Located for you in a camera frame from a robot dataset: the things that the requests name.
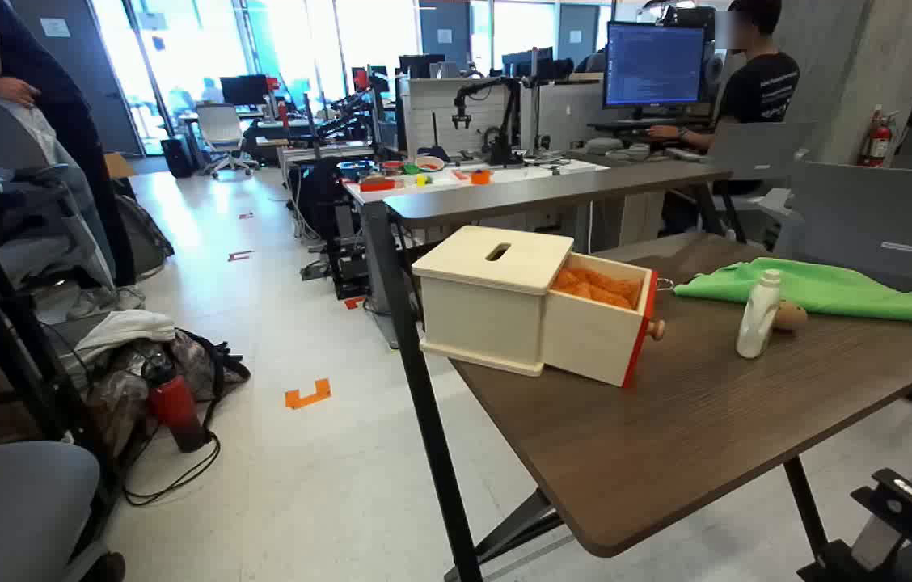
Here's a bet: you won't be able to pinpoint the green cloth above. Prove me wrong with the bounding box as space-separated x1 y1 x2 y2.
674 253 912 335

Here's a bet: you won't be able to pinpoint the standing person in dark clothes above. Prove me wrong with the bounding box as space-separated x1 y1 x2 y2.
0 0 144 289

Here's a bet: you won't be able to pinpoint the grey background desk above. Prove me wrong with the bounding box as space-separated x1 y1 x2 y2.
357 160 735 318

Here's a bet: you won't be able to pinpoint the black backpack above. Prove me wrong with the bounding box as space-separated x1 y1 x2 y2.
114 192 179 279

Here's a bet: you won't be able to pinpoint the orange floor bracket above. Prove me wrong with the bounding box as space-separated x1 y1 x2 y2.
281 377 338 415

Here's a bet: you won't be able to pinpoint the red power tool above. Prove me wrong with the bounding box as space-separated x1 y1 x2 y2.
144 369 215 456

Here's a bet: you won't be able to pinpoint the black table leg frame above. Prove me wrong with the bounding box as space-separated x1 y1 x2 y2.
369 204 839 582

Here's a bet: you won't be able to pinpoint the cream wooden box with slot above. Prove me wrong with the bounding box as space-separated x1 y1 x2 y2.
409 225 579 382

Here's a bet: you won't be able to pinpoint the seated person in black shirt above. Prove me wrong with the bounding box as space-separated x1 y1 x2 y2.
644 0 804 237

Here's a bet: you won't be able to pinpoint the small dark monitor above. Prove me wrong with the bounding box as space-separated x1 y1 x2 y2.
219 73 274 110

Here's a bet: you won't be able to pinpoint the orange item on desk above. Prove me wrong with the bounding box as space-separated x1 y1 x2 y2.
452 162 496 188

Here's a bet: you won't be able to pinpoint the orange bin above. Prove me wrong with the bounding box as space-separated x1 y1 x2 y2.
538 251 666 392

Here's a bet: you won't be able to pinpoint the black floor cable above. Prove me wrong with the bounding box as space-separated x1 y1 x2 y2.
118 432 224 511

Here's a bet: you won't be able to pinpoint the black clamp orange handle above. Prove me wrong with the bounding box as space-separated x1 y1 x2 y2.
800 415 912 582

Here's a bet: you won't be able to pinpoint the orange filling pieces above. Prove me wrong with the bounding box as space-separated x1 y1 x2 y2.
551 261 644 314

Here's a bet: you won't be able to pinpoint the grey laptop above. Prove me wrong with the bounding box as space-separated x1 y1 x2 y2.
773 160 912 308

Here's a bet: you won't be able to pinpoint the red fire extinguisher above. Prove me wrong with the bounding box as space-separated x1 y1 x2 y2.
858 103 904 173

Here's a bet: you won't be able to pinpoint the white plastic bottle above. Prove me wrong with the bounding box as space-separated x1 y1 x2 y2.
735 265 786 364

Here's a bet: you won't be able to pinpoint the computer monitor with blue screen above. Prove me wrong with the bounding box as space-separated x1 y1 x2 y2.
602 20 708 113

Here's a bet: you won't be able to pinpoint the grey chair seat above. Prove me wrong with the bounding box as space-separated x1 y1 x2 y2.
0 436 125 582

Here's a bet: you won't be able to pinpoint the white office chair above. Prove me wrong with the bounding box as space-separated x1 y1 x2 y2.
195 102 261 180

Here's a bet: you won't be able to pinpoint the pile of bags and clothes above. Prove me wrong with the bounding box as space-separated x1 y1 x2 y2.
38 284 257 465

